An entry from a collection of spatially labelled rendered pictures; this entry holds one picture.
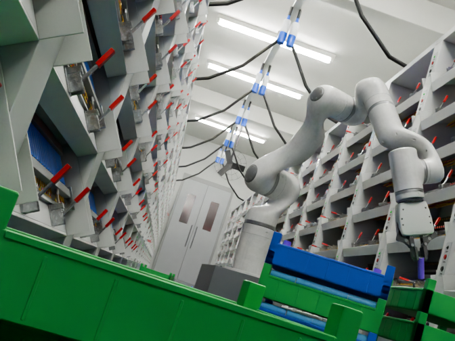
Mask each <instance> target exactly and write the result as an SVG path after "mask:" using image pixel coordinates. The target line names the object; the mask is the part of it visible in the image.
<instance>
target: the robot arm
mask: <svg viewBox="0 0 455 341"><path fill-rule="evenodd" d="M367 115H368V117H369V119H370V122H371V124H372V127H373V129H374V132H375V135H376V138H377V139H378V142H379V143H380V144H381V145H382V146H383V147H386V148H389V149H392V151H390V152H389V154H388V156H389V163H390V168H391V176H392V181H393V188H394V193H395V201H396V202H397V203H398V204H397V205H395V228H396V234H397V236H396V241H399V242H403V243H404V244H405V245H407V247H409V249H410V254H411V258H413V261H414V262H416V261H418V260H419V257H418V249H417V247H416V246H415V244H414V237H419V238H420V255H421V256H422V257H424V258H425V260H427V257H429V255H428V251H427V246H428V243H429V242H430V241H431V240H432V239H434V238H436V237H437V234H436V232H435V230H434V227H433V221H432V218H431V213H430V211H429V207H428V206H427V203H426V201H424V200H423V198H424V197H425V194H424V190H423V184H433V183H439V182H440V181H441V180H442V179H443V177H444V168H443V164H442V162H441V159H440V157H439V155H438V153H437V151H436V150H435V148H434V147H433V145H432V144H431V143H430V142H429V141H428V140H427V139H425V138H424V137H423V136H421V135H419V134H417V133H415V132H413V131H410V130H408V129H405V128H404V127H403V125H402V122H401V120H400V118H399V115H398V113H397V110H396V108H395V105H394V103H393V100H392V98H391V95H390V93H389V90H388V88H387V86H386V84H385V83H384V82H383V81H382V80H381V79H379V78H377V77H370V78H365V79H363V80H361V81H360V82H359V83H358V84H357V85H356V86H355V97H351V96H350V95H348V94H346V93H344V92H342V91H341V90H339V89H337V88H335V87H332V86H330V85H320V86H318V87H316V88H315V89H314V90H313V91H312V92H311V93H310V94H309V97H308V98H307V112H306V117H305V121H304V123H303V125H302V126H301V128H300V129H299V130H298V131H297V132H296V133H295V135H294V136H293V137H292V138H291V140H290V141H289V142H288V143H286V144H285V145H284V146H282V147H281V148H279V149H277V150H275V151H273V152H271V153H269V154H267V155H265V156H263V157H261V158H259V159H258V160H256V161H254V162H253V163H252V164H251V165H250V166H249V167H248V168H247V170H246V172H245V175H244V182H245V184H246V186H247V187H248V188H249V189H250V190H251V191H253V192H255V193H257V194H260V195H262V196H265V197H267V198H269V199H268V201H267V203H266V204H264V205H262V206H254V207H251V208H249V210H248V212H247V214H246V217H245V220H244V224H243V227H242V231H241V234H240V239H239V242H238V246H237V249H236V253H235V256H234V258H233V259H231V258H229V260H228V262H227V265H231V267H226V266H222V267H224V268H226V269H231V270H234V271H237V272H241V273H245V274H247V275H252V276H254V277H258V278H260V275H261V272H262V269H263V265H264V263H265V258H266V256H267V252H268V250H269V245H270V243H271V240H272V237H273V234H274V231H275V229H276V225H277V222H278V219H279V217H280V215H281V214H282V213H283V212H284V211H285V210H286V209H287V208H288V207H289V206H291V205H292V204H293V203H294V202H295V201H296V200H297V198H298V197H299V194H300V183H299V180H298V179H297V178H296V177H295V176H294V175H292V174H290V173H288V172H286V171H285V169H288V168H291V167H294V166H297V165H300V164H302V163H304V162H305V161H306V160H308V159H309V158H310V157H311V156H312V155H313V154H314V153H315V152H316V151H317V150H318V148H319V147H320V146H321V145H322V144H323V142H324V139H325V132H324V121H325V120H326V119H327V118H329V117H331V118H333V119H334V120H336V121H338V122H340V123H342V124H344V125H347V126H356V125H359V124H362V123H363V122H364V121H365V119H366V117H367ZM429 234H431V235H430V236H429V237H427V236H428V235H429Z"/></svg>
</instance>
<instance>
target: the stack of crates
mask: <svg viewBox="0 0 455 341"><path fill-rule="evenodd" d="M436 283H437V281H436V280H434V279H430V278H426V280H425V285H424V288H408V287H397V286H392V285H393V281H392V284H391V288H390V291H389V295H388V299H387V303H386V306H385V309H386V308H388V309H391V310H394V311H397V312H400V313H403V314H406V315H409V316H412V317H415V318H416V319H415V321H409V320H405V319H399V318H395V317H389V316H385V315H384V314H385V310H384V313H383V318H382V321H381V325H380V328H379V331H378V334H377V338H376V341H377V339H378V336H380V337H382V338H386V339H388V340H392V341H455V334H451V333H449V332H447V328H451V329H455V298H453V297H451V296H447V295H445V294H441V293H439V292H435V286H436ZM427 321H428V322H430V323H434V324H436V325H438V326H437V328H434V327H431V326H428V325H426V322H427Z"/></svg>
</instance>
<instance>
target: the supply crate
mask: <svg viewBox="0 0 455 341"><path fill-rule="evenodd" d="M281 239H282V234H281V233H278V232H276V231H275V232H274V234H273V237H272V240H271V243H270V245H269V250H268V252H267V256H266V258H265V263H268V264H271V265H273V267H272V268H273V269H274V270H276V271H279V272H281V273H285V274H288V275H292V276H294V277H298V278H301V279H304V280H307V281H311V282H314V283H317V284H320V285H323V286H326V287H329V288H333V289H336V290H339V291H342V292H346V293H348V294H352V295H355V296H359V297H361V298H365V299H368V300H371V301H374V302H377V301H378V298H381V299H383V300H387V299H388V295H389V291H390V288H391V284H392V281H393V276H394V273H395V269H396V268H395V267H392V266H390V265H387V269H386V272H385V274H384V275H383V274H380V273H376V272H374V271H369V270H367V269H363V268H360V267H356V266H353V265H349V264H347V263H342V262H340V261H337V260H333V259H331V258H326V257H324V256H320V255H317V254H313V253H310V252H306V251H304V250H300V249H297V248H293V247H290V246H287V245H284V244H283V243H284V242H283V243H282V244H281V243H280V242H281Z"/></svg>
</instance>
